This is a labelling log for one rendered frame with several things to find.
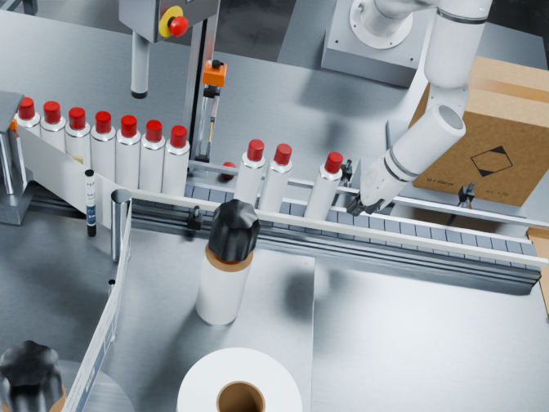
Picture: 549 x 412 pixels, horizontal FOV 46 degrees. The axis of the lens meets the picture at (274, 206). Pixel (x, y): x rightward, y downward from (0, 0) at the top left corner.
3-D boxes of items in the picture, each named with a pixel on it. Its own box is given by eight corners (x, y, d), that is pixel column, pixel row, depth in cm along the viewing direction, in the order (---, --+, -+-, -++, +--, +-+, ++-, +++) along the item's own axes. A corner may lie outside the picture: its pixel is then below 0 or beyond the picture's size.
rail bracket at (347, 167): (326, 223, 159) (343, 177, 147) (326, 202, 164) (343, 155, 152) (338, 226, 159) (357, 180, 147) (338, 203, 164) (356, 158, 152)
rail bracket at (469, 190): (444, 244, 162) (470, 199, 149) (440, 221, 166) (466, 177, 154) (456, 246, 162) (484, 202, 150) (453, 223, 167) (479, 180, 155)
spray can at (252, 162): (229, 214, 149) (243, 150, 133) (232, 198, 152) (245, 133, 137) (252, 218, 149) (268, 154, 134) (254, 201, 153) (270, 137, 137)
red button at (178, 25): (164, 15, 115) (176, 24, 114) (179, 8, 117) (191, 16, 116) (162, 33, 117) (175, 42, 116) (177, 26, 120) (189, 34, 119)
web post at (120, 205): (106, 262, 134) (105, 202, 120) (111, 244, 137) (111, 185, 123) (129, 266, 134) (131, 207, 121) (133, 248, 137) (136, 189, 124)
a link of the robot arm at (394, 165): (390, 135, 138) (381, 143, 140) (393, 163, 132) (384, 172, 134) (421, 150, 141) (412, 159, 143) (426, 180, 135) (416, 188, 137)
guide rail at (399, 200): (92, 150, 144) (92, 145, 143) (94, 146, 145) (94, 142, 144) (549, 230, 154) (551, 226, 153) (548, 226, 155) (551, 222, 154)
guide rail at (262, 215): (85, 190, 143) (84, 184, 142) (86, 186, 144) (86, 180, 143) (545, 268, 153) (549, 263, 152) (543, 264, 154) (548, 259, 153)
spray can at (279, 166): (256, 218, 149) (271, 154, 134) (257, 201, 153) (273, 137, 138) (278, 221, 150) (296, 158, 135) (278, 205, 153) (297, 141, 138)
